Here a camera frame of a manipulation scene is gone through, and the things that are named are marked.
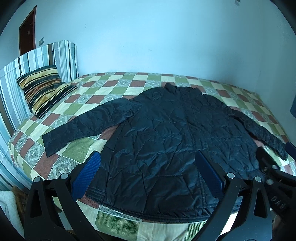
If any dark navy quilted jacket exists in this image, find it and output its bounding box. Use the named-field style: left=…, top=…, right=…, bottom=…
left=43, top=84, right=288, bottom=222

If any blue furniture edge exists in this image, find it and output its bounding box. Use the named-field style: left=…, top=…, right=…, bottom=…
left=290, top=95, right=296, bottom=118

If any checkered green brown bedspread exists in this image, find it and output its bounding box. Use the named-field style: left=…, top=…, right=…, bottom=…
left=8, top=72, right=288, bottom=240

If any blue grey striped headboard cushion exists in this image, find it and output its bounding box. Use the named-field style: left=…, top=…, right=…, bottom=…
left=1, top=40, right=78, bottom=191

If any yellow black striped pillow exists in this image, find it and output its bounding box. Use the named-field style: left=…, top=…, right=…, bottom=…
left=16, top=65, right=77, bottom=118

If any dark brown wooden door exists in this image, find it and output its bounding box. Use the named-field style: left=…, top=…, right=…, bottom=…
left=18, top=6, right=37, bottom=56

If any wall light switch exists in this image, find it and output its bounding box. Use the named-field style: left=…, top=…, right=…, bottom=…
left=39, top=38, right=44, bottom=46

